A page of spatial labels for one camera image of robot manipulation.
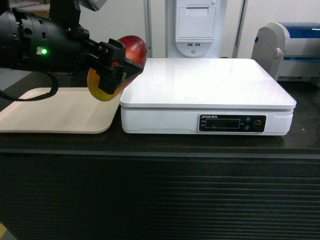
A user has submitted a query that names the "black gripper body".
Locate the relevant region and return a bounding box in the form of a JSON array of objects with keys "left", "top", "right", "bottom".
[{"left": 66, "top": 24, "right": 113, "bottom": 75}]

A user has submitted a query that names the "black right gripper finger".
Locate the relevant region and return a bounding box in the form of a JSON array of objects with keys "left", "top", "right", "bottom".
[{"left": 98, "top": 39, "right": 144, "bottom": 95}]

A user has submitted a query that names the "dark red mango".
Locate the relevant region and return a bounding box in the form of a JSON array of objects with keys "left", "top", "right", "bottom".
[{"left": 87, "top": 35, "right": 148, "bottom": 102}]

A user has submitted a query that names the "white checkout scale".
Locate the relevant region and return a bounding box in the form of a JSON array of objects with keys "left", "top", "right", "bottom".
[{"left": 120, "top": 58, "right": 297, "bottom": 136}]

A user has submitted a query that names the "black checkout counter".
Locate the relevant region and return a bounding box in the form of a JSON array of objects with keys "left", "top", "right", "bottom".
[{"left": 0, "top": 81, "right": 320, "bottom": 240}]

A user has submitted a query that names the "beige plastic tray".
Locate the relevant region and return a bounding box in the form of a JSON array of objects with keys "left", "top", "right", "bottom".
[{"left": 0, "top": 87, "right": 121, "bottom": 134}]

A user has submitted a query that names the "white receipt printer kiosk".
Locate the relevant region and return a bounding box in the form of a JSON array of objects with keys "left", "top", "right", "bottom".
[{"left": 165, "top": 0, "right": 227, "bottom": 58}]

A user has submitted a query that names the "grey blue bag dispenser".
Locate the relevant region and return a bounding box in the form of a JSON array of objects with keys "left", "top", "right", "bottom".
[{"left": 251, "top": 22, "right": 320, "bottom": 87}]

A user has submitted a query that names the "black cable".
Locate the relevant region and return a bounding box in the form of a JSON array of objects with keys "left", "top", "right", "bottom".
[{"left": 0, "top": 71, "right": 60, "bottom": 101}]

